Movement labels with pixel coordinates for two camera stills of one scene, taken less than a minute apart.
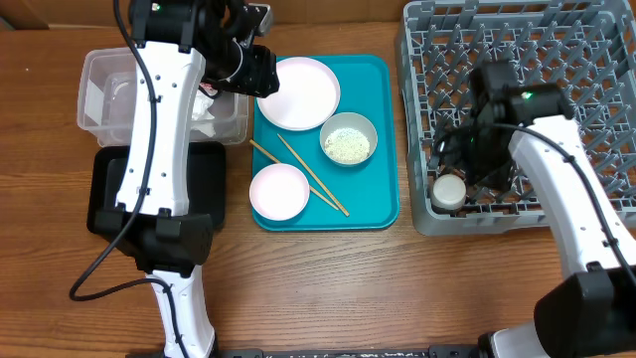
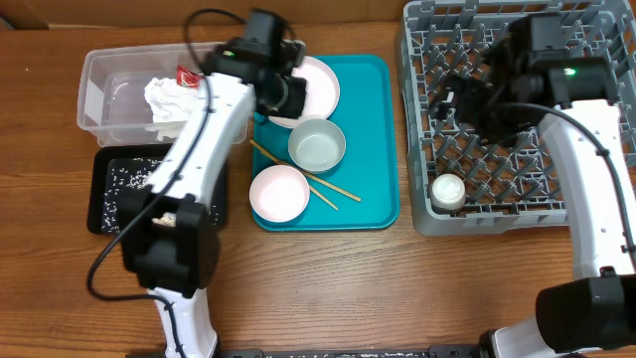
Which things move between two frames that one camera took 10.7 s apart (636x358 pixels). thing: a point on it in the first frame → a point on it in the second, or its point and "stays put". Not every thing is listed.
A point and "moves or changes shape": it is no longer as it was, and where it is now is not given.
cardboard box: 285,13 stays put
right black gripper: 448,146 → 465,92
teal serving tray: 352,161 stays put
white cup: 448,192 stays put
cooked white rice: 347,145 moves or changes shape
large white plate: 308,94 stays put
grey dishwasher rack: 585,48 stays put
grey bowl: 353,120 → 317,145
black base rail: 360,352 stays put
